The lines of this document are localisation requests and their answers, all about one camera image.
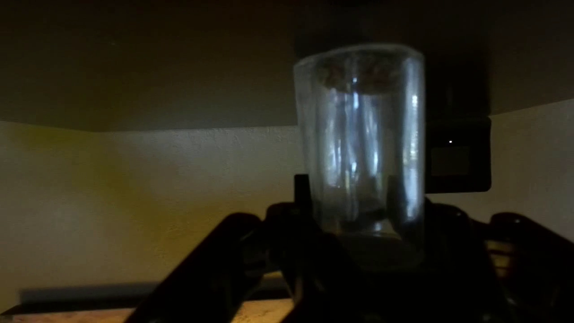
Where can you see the glass spice shaker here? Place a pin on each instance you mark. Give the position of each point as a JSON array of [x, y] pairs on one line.
[[360, 111]]

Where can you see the small black device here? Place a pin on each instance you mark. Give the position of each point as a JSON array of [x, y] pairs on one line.
[[457, 156]]

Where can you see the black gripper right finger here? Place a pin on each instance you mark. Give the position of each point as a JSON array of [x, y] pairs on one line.
[[396, 201]]

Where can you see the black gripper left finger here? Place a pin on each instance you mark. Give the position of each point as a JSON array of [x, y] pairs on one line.
[[301, 199]]

